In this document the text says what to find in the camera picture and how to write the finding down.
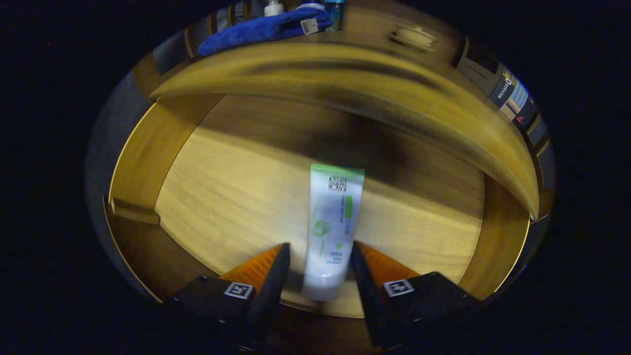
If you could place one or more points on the white green cream tube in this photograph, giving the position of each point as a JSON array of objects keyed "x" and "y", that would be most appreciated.
[{"x": 330, "y": 231}]

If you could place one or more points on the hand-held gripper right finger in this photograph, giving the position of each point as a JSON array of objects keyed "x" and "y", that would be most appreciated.
[{"x": 367, "y": 296}]

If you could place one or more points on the teal spray can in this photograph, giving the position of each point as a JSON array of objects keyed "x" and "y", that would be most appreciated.
[{"x": 334, "y": 12}]

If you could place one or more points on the white bottle blue cap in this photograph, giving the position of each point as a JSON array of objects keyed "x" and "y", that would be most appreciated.
[{"x": 310, "y": 5}]

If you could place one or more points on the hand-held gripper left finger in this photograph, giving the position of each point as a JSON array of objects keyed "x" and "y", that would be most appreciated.
[{"x": 271, "y": 291}]

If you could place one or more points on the wooden countertop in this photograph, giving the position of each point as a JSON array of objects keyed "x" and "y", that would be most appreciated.
[{"x": 345, "y": 64}]

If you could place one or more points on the light grey spine book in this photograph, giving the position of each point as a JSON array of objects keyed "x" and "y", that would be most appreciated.
[{"x": 515, "y": 101}]

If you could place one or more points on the beige lidded teacup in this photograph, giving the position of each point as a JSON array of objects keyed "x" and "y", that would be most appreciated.
[{"x": 414, "y": 35}]

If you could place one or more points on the wooden drawer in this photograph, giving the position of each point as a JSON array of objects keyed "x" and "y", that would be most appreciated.
[{"x": 236, "y": 197}]

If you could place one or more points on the black spine book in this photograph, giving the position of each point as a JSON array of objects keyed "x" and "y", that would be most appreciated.
[{"x": 525, "y": 116}]

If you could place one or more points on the blue towel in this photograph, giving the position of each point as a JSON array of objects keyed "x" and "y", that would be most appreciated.
[{"x": 261, "y": 29}]

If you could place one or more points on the black backdrop cloth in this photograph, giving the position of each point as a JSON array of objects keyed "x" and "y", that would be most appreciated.
[{"x": 106, "y": 148}]

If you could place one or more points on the white pump bottle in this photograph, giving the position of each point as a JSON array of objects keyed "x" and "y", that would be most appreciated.
[{"x": 272, "y": 8}]

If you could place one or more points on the wooden cabinet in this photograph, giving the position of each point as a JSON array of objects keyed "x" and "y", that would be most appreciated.
[{"x": 142, "y": 81}]

